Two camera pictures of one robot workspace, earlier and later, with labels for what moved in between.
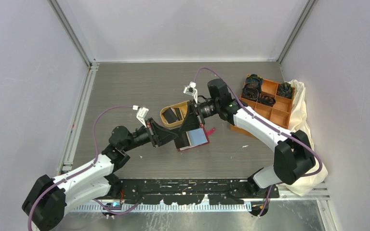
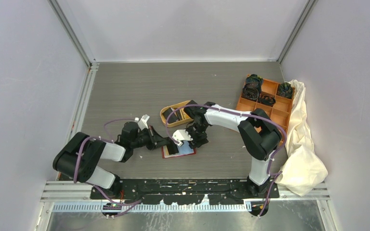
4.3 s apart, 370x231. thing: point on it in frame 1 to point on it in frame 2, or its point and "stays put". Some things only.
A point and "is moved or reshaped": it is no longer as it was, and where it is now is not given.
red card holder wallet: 196,137 is moved or reshaped
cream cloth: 313,181 stays put
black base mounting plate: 193,191 stays put
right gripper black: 192,121 to 197,142
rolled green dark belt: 284,90 stays put
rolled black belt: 251,91 stays put
